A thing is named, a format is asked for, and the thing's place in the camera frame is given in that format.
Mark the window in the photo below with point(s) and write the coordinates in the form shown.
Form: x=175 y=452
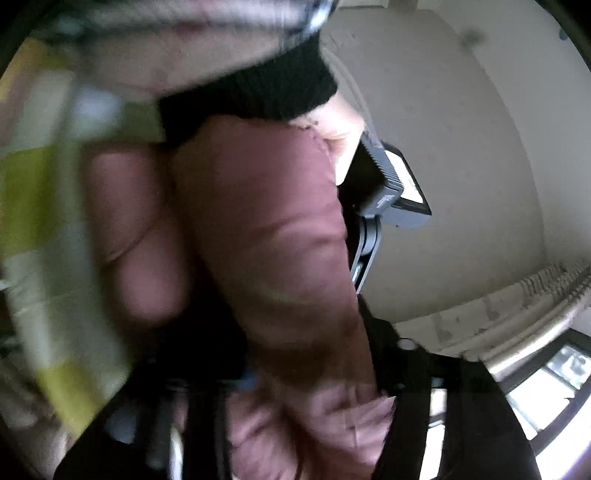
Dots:
x=549 y=383

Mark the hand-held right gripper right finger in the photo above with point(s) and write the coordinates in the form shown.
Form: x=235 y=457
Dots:
x=443 y=406

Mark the pink quilted jacket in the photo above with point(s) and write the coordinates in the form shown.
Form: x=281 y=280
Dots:
x=268 y=221

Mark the yellow checked bedsheet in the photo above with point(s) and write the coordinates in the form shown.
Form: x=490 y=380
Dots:
x=32 y=198

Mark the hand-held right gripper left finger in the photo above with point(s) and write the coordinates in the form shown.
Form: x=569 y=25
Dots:
x=134 y=415

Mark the person's left hand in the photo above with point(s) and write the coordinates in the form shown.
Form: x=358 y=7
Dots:
x=339 y=134

